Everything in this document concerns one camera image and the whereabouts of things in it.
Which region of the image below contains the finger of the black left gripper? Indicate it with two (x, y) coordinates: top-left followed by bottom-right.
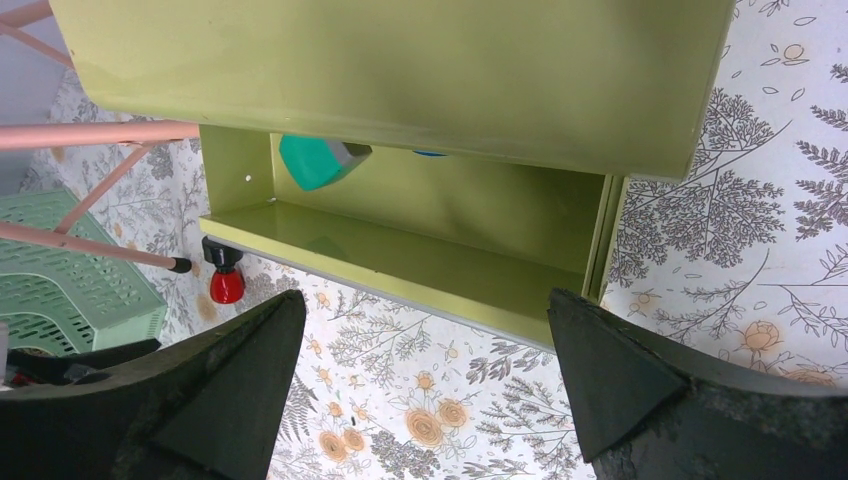
(6, 338), (162, 385)

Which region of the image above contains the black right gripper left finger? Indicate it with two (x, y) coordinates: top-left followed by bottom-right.
(1, 290), (306, 479)

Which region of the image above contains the teal stamp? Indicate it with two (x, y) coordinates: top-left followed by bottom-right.
(278, 135), (372, 191)

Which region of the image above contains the pink music stand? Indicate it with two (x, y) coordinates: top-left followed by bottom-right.
(0, 0), (201, 275)

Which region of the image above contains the blue stamp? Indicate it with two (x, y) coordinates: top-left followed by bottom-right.
(413, 150), (448, 158)

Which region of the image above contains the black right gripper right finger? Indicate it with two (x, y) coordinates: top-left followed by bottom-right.
(548, 289), (847, 479)

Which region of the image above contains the green plastic file organizer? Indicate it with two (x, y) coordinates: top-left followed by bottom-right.
(0, 188), (168, 359)

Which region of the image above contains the red and black stamp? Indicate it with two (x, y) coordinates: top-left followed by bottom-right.
(201, 236), (245, 304)

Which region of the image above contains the yellow-green drawer cabinet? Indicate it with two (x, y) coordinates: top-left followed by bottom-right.
(52, 1), (735, 350)

